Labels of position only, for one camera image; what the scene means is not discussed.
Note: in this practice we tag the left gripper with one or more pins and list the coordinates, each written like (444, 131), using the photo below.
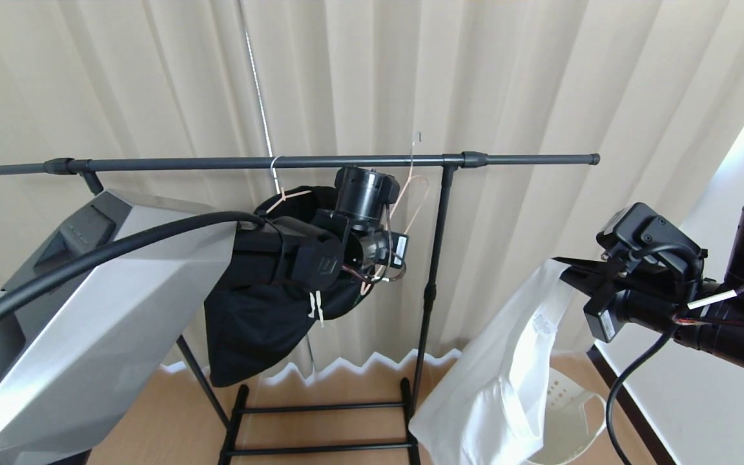
(394, 252)

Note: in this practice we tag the white garment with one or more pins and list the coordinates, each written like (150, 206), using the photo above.
(507, 374)

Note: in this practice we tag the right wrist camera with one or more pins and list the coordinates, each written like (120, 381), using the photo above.
(650, 239)

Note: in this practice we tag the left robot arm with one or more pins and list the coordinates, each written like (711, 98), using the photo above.
(88, 323)

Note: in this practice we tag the beige curtain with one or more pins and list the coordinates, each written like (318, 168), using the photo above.
(540, 77)

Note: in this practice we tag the pink clothes hanger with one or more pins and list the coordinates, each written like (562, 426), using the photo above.
(411, 206)
(288, 196)

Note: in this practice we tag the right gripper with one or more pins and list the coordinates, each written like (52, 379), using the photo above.
(643, 313)

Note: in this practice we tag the black shorts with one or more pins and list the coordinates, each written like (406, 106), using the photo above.
(262, 323)

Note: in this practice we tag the black clothes rack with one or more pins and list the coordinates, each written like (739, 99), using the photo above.
(346, 160)

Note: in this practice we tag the white laundry basket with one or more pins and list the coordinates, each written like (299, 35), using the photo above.
(572, 426)

